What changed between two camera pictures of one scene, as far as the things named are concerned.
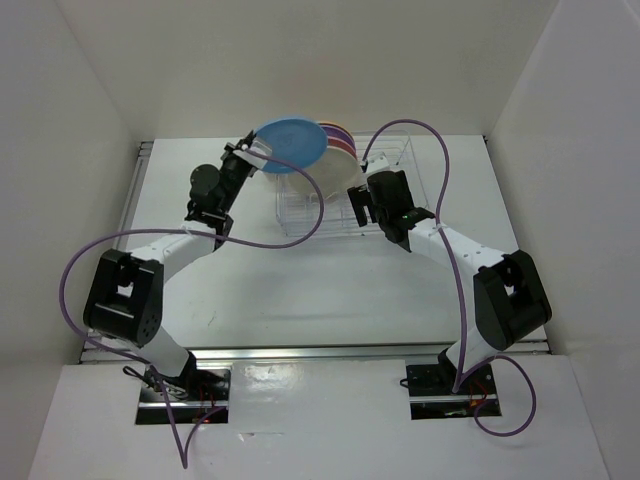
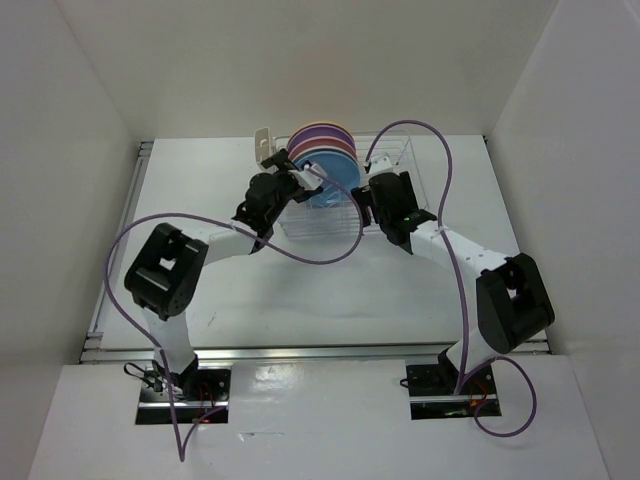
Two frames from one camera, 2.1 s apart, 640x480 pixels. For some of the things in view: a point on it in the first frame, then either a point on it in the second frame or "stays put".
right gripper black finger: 360,209 stays put
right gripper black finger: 360,197 stays put
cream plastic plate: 335,172 -> 318,147
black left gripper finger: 241,144 -> 281,159
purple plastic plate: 337,133 stays put
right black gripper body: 376,212 stays put
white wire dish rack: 302,214 stays put
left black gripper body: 234,175 -> 287,188
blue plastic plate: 299,142 -> 339,167
